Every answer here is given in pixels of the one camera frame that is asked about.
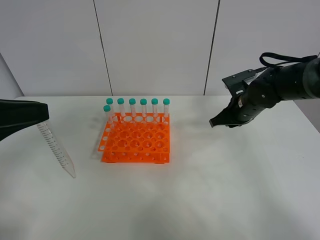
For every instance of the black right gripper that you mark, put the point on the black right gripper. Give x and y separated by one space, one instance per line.
260 94

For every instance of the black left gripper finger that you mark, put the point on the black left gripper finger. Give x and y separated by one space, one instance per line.
16 115

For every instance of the green capped test tube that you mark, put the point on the green capped test tube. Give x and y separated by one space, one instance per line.
57 149

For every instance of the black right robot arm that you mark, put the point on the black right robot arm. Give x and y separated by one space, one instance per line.
298 80

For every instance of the row test tube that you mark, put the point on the row test tube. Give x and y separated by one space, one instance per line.
154 103
110 103
132 103
121 106
166 104
143 103

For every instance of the front left racked test tube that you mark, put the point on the front left racked test tube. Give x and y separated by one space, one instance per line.
108 117

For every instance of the orange test tube rack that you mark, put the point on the orange test tube rack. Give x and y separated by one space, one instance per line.
136 140

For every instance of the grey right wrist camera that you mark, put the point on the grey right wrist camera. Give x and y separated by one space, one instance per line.
237 83

